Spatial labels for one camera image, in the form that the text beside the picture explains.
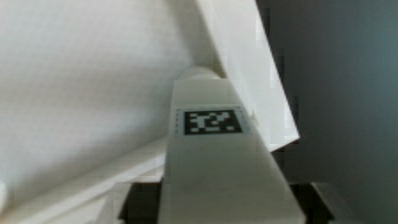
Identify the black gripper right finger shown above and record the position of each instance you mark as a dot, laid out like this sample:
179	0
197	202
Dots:
323	204

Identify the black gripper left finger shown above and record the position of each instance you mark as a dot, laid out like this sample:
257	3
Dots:
140	211

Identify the white desk leg with tag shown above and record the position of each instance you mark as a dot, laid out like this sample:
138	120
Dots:
223	184

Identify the white desk top tray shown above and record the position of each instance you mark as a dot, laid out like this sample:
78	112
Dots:
94	53

